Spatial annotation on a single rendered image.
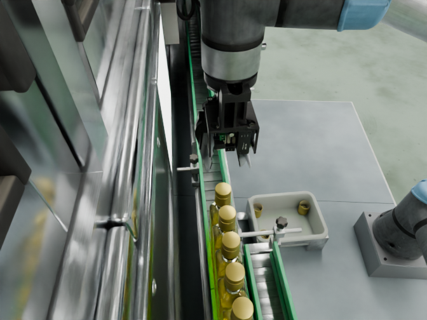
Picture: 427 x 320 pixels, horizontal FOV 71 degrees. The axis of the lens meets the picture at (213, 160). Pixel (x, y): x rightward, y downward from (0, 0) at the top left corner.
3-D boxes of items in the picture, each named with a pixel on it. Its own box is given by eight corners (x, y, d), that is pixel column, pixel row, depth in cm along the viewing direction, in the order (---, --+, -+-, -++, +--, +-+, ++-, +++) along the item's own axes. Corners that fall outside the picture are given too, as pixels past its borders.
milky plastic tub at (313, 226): (245, 209, 107) (247, 195, 100) (306, 204, 108) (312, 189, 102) (255, 256, 95) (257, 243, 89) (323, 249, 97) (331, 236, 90)
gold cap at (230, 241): (220, 242, 59) (220, 231, 56) (237, 240, 59) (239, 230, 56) (222, 260, 57) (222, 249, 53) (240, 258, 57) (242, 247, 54)
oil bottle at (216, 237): (211, 260, 81) (211, 219, 65) (232, 258, 81) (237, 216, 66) (214, 281, 77) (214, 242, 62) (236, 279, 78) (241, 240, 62)
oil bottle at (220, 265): (213, 282, 77) (214, 244, 61) (235, 280, 78) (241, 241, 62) (216, 305, 73) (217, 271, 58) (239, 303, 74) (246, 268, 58)
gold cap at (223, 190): (213, 194, 67) (213, 182, 63) (229, 193, 67) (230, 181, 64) (215, 207, 64) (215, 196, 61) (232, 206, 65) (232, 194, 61)
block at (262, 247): (240, 253, 89) (241, 242, 84) (271, 249, 90) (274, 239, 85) (242, 264, 87) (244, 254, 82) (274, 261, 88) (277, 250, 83)
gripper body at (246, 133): (206, 160, 45) (204, 93, 36) (202, 122, 51) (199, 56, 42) (257, 157, 45) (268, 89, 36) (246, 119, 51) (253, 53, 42)
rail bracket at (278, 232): (235, 242, 84) (237, 219, 75) (293, 237, 85) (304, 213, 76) (237, 253, 82) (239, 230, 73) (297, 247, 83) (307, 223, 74)
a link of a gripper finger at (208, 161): (195, 187, 52) (206, 150, 46) (193, 162, 56) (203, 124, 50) (213, 188, 53) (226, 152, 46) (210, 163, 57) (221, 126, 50)
